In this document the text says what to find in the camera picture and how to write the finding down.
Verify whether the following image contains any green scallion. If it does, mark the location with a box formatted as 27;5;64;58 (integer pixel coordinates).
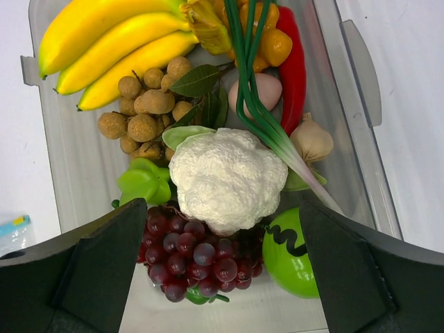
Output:
224;1;343;214

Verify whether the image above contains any beige garlic bulb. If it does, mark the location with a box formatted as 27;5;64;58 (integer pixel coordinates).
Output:
290;112;334;164

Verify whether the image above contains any red grape bunch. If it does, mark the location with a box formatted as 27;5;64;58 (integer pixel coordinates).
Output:
137;201;264;302

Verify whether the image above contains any clear plastic food bin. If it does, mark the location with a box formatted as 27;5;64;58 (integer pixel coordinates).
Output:
22;1;402;332

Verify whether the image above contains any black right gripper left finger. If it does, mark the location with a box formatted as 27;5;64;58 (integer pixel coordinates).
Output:
51;198;147;332

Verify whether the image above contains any orange yellow flower fruit cluster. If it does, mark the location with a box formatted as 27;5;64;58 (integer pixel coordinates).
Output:
180;1;293;73

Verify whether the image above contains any green starfruit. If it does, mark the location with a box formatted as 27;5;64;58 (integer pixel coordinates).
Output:
117;157;171;206

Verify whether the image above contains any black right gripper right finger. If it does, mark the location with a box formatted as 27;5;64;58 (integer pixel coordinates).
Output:
300;200;395;332

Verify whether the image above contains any red chili pepper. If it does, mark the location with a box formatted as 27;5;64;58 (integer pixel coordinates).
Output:
277;6;307;135

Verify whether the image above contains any white cauliflower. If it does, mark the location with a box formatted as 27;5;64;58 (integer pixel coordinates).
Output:
162;126;308;236

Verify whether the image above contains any pink peach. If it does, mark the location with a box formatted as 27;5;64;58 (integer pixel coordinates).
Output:
228;72;284;121

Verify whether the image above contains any yellow banana bunch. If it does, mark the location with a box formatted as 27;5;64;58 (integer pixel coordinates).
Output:
38;1;198;111

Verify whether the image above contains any clear zip bag blue zipper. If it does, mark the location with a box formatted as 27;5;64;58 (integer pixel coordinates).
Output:
0;215;33;256

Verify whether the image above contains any green toy watermelon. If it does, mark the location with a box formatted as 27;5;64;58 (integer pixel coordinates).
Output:
262;207;319;298

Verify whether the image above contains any brown longan cluster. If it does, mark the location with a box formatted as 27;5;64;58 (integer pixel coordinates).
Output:
97;56;193;166

